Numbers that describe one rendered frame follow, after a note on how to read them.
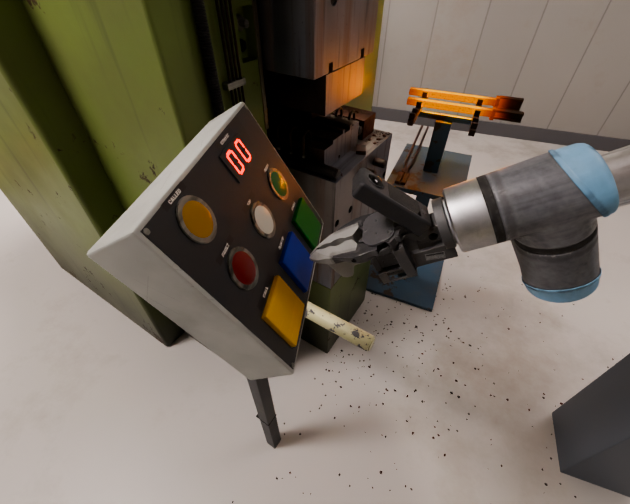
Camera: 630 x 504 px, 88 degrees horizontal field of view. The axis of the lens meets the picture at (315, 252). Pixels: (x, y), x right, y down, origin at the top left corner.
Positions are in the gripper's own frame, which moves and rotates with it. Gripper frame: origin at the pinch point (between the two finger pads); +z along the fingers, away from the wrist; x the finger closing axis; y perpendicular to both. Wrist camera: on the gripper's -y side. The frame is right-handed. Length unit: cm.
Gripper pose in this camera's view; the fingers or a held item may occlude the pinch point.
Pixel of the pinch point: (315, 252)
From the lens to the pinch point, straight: 51.9
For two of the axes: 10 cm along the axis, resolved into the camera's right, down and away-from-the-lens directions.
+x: 1.4, -6.8, 7.1
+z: -8.6, 2.8, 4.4
